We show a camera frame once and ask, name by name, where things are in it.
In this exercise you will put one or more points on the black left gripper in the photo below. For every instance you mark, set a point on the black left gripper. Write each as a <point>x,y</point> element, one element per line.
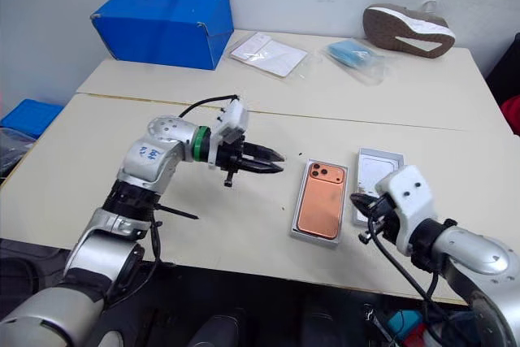
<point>229,156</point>

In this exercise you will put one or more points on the person in red shirt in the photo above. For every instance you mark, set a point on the person in red shirt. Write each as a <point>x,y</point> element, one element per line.
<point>512,117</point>

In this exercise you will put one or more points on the plastic bag with blue cloth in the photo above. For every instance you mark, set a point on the plastic bag with blue cloth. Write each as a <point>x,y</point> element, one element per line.
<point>351,56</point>

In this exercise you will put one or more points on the brown shoe with white sole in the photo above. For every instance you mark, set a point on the brown shoe with white sole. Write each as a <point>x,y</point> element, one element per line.
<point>390,30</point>

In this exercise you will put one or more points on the orange smartphone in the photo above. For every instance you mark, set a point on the orange smartphone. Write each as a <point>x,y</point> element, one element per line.
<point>321,205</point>

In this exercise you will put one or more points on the white phone box lid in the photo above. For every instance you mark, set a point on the white phone box lid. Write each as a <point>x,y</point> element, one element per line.
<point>375,168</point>

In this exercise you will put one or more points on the blue and red object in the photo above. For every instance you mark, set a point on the blue and red object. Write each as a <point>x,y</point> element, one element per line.
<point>404,320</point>

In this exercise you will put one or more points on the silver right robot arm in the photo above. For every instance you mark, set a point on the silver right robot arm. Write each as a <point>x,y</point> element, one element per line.
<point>479,249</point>

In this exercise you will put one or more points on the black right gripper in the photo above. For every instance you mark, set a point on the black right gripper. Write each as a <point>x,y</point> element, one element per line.
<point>386,221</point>

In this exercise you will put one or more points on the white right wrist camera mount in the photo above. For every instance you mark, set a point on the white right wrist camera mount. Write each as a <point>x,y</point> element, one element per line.
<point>410,196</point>

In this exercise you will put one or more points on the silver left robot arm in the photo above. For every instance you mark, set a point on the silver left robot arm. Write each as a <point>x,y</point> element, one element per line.
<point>150,156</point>

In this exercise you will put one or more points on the blue plastic bin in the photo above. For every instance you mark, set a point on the blue plastic bin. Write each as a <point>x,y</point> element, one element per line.
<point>30,115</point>

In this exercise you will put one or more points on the phone box base grey inside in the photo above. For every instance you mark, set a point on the phone box base grey inside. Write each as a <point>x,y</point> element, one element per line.
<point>298,237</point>

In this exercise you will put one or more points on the clear plastic bag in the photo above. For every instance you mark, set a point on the clear plastic bag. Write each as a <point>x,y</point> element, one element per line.
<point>14,152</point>

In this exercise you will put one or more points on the black chair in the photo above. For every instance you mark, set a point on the black chair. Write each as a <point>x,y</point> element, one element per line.
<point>505,75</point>

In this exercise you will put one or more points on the plastic bag with white cards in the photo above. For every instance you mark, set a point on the plastic bag with white cards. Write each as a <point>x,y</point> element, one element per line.
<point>270,54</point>

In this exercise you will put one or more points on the dark rounded shape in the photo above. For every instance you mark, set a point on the dark rounded shape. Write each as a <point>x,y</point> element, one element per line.
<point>323,330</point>
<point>219,332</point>

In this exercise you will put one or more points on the blue cardboard box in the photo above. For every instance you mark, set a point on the blue cardboard box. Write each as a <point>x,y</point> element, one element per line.
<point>162,26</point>

